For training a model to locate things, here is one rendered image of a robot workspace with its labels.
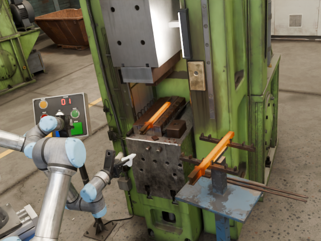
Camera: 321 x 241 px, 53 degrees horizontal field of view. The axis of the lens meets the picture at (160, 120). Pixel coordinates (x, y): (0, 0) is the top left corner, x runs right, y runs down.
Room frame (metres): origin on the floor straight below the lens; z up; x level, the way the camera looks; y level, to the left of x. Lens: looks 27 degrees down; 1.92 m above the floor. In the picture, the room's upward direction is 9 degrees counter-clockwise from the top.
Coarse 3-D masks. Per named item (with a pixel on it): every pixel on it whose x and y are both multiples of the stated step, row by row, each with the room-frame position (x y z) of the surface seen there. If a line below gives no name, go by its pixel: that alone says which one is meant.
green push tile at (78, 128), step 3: (75, 123) 1.86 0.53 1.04; (78, 123) 1.86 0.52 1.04; (81, 123) 1.85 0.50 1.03; (75, 126) 1.85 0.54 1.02; (78, 126) 1.85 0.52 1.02; (81, 126) 1.84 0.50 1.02; (72, 129) 1.84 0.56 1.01; (75, 129) 1.84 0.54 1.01; (78, 129) 1.84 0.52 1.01; (81, 129) 1.84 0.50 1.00; (72, 132) 1.83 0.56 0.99; (75, 132) 1.83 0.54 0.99; (78, 132) 1.83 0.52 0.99; (81, 132) 1.83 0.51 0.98
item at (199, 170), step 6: (228, 132) 1.50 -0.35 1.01; (228, 138) 1.45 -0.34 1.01; (222, 144) 1.40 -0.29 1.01; (216, 150) 1.35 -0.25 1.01; (210, 156) 1.31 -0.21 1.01; (204, 162) 1.27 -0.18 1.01; (198, 168) 1.21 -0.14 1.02; (204, 168) 1.24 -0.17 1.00; (192, 174) 1.18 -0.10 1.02; (198, 174) 1.20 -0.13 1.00; (204, 174) 1.21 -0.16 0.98; (192, 180) 1.16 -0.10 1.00
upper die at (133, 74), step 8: (176, 56) 2.04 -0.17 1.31; (168, 64) 1.93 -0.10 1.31; (128, 72) 1.81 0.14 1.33; (136, 72) 1.78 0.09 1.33; (144, 72) 1.76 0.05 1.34; (152, 72) 1.74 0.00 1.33; (160, 72) 1.83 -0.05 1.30; (128, 80) 1.81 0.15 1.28; (136, 80) 1.79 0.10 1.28; (144, 80) 1.76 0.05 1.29; (152, 80) 1.73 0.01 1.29
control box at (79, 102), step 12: (60, 96) 1.96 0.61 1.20; (72, 96) 1.95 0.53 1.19; (84, 96) 1.95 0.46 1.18; (36, 108) 1.95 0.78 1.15; (48, 108) 1.94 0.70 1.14; (60, 108) 1.93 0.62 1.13; (72, 108) 1.92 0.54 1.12; (84, 108) 1.91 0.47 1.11; (36, 120) 1.91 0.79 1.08; (72, 120) 1.88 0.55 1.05; (84, 120) 1.87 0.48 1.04; (84, 132) 1.83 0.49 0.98
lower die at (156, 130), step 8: (176, 96) 2.12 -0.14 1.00; (160, 104) 2.05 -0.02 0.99; (176, 104) 2.01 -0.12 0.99; (184, 104) 2.08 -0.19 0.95; (152, 112) 1.94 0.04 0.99; (168, 112) 1.90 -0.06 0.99; (176, 112) 1.95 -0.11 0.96; (144, 120) 1.84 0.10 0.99; (168, 120) 1.83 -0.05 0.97; (136, 128) 1.82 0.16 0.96; (152, 128) 1.76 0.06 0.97; (160, 128) 1.74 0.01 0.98; (160, 136) 1.74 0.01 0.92
